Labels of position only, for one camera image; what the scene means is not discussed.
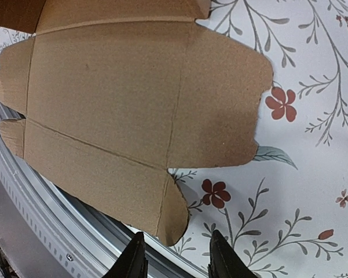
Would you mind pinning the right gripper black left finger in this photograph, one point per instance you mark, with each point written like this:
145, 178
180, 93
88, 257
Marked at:
132, 262

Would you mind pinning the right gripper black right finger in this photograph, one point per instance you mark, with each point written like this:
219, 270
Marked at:
224, 262

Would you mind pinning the brown cardboard box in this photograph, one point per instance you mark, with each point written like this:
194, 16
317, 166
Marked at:
115, 93

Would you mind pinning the floral patterned table mat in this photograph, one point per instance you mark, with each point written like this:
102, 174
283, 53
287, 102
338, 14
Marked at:
285, 212

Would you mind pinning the front aluminium rail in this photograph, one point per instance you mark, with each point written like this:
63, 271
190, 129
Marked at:
83, 241

